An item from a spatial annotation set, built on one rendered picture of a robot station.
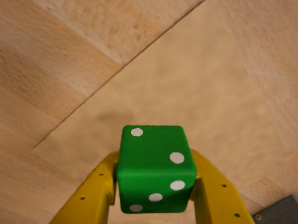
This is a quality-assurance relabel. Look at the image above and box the green die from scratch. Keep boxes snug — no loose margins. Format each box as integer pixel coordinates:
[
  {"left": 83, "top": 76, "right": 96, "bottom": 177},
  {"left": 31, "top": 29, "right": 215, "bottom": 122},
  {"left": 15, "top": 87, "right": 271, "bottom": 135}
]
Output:
[{"left": 116, "top": 125, "right": 197, "bottom": 214}]

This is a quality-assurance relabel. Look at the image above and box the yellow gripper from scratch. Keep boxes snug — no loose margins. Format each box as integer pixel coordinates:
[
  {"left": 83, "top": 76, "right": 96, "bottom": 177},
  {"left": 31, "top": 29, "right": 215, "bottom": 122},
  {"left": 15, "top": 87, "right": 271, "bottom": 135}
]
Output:
[{"left": 48, "top": 148, "right": 255, "bottom": 224}]

